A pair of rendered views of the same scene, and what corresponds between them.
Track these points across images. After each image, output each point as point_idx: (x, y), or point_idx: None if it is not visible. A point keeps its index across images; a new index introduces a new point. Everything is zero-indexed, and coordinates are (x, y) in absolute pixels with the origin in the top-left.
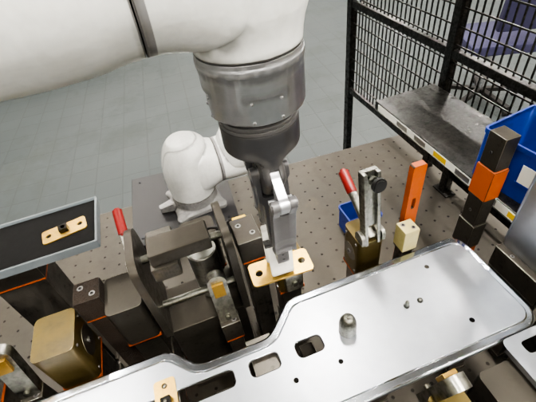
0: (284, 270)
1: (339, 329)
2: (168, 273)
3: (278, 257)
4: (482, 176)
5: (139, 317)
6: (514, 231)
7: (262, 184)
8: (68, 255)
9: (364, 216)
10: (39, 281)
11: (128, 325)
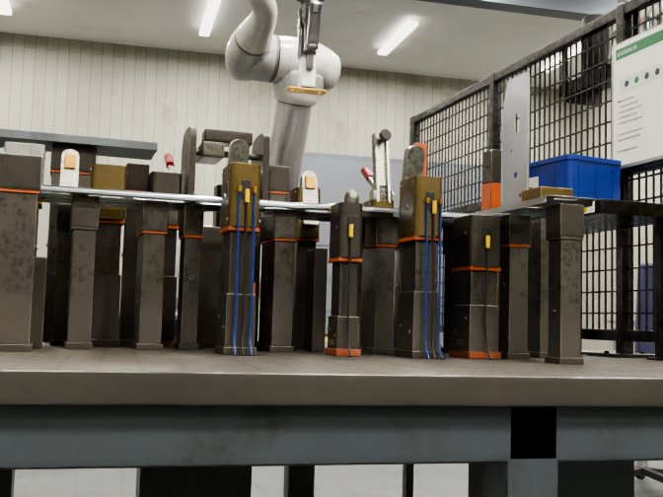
0: (309, 83)
1: None
2: (214, 150)
3: (307, 61)
4: (485, 193)
5: (174, 187)
6: (504, 203)
7: (307, 6)
8: (131, 146)
9: (376, 169)
10: (88, 176)
11: (162, 192)
